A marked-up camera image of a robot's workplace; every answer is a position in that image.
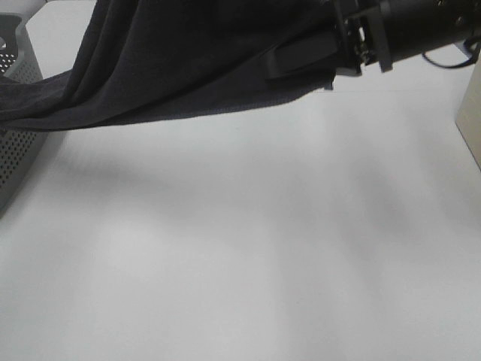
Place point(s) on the grey perforated laundry basket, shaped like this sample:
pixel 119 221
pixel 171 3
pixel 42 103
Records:
pixel 19 68

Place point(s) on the beige box at right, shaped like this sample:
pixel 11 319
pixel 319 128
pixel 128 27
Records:
pixel 468 117

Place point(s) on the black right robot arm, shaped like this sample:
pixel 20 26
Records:
pixel 417 27

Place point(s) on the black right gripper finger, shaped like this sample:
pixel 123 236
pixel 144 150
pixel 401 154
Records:
pixel 311 52

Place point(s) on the dark grey towel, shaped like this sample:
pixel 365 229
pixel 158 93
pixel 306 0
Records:
pixel 145 61

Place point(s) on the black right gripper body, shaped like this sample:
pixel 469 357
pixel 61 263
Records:
pixel 361 26

